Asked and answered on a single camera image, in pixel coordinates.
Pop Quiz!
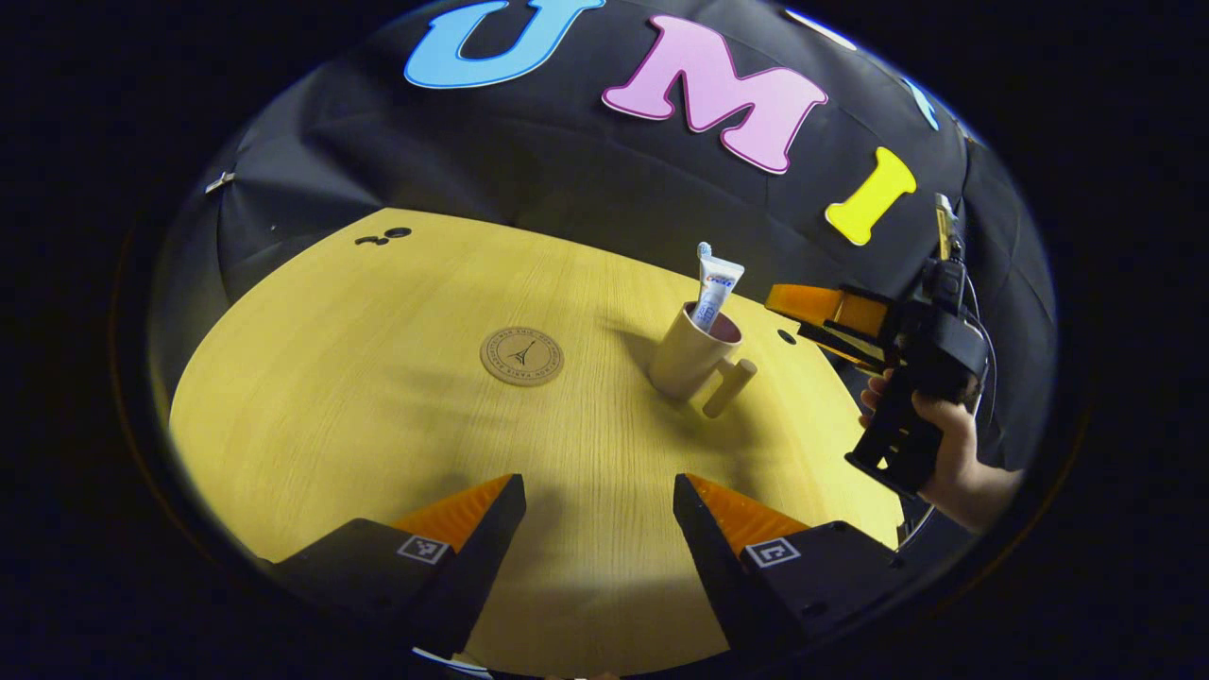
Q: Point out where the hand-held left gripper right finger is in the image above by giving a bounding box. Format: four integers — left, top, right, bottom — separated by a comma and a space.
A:
673, 473, 908, 662

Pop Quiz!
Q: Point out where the round brown coaster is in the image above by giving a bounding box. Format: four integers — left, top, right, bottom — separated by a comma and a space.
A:
479, 326, 566, 387

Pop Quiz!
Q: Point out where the wooden desktop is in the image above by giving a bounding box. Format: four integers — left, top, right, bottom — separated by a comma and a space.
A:
168, 208, 908, 679

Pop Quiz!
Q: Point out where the beige cup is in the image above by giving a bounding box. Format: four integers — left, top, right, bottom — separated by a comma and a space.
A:
648, 302, 758, 419

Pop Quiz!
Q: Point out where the black cable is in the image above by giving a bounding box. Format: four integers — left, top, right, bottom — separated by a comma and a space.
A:
968, 312, 997, 426

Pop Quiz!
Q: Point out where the white toothpaste tube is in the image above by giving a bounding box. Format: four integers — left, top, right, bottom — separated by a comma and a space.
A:
690, 255, 745, 332

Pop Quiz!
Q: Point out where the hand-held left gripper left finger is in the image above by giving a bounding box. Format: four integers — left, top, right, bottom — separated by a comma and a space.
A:
269, 473, 528, 662

